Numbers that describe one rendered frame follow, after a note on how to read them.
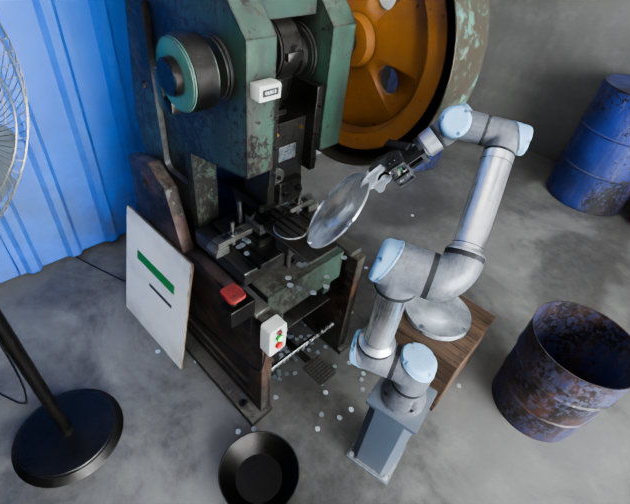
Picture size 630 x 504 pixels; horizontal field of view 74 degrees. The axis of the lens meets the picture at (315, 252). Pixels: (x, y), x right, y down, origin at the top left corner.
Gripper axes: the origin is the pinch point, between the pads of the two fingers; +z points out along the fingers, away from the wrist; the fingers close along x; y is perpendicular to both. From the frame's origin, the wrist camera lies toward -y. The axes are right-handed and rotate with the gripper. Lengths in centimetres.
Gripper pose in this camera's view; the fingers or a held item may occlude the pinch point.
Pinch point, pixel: (365, 184)
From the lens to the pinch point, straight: 130.1
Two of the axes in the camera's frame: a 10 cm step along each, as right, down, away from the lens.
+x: 6.3, 5.2, 5.8
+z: -7.7, 5.3, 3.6
